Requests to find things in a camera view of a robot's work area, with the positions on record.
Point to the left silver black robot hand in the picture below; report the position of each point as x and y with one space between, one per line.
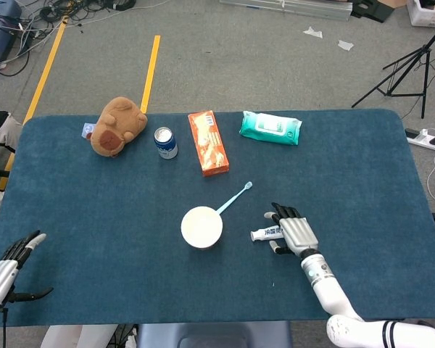
0 279

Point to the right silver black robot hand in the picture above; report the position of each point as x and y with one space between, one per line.
299 233

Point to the white toothpaste tube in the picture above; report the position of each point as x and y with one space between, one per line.
262 233

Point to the light blue toothbrush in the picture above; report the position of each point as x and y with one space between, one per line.
235 198

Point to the red paper noodle cup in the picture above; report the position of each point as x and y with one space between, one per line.
201 226

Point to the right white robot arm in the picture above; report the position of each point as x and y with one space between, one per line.
326 286

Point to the orange cardboard box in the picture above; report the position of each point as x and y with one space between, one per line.
208 145

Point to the white robot body shell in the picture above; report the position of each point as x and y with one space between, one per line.
69 335

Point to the green wet wipes pack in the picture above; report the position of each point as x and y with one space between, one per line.
270 127

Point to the blue felt table mat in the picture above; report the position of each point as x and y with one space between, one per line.
94 217

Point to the white power strip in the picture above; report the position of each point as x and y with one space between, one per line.
426 138

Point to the blue white drink can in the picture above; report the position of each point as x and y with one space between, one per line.
166 143

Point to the small white blue card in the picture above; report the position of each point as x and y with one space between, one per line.
87 129

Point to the crumpled white paper scrap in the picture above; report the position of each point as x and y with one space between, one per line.
312 32
345 45

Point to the brown capybara plush toy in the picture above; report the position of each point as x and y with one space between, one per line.
117 123

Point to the long yellow floor tape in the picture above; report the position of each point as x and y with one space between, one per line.
47 69

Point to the short yellow floor tape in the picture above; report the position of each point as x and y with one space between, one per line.
150 72

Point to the black tripod stand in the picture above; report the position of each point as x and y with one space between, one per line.
426 50

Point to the flat cardboard piece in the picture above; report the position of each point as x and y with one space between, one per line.
391 3

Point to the white plastic crate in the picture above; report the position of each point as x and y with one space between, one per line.
426 14

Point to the silver aluminium rail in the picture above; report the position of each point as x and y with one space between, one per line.
293 9

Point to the black flat bracket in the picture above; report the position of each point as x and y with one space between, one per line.
371 11

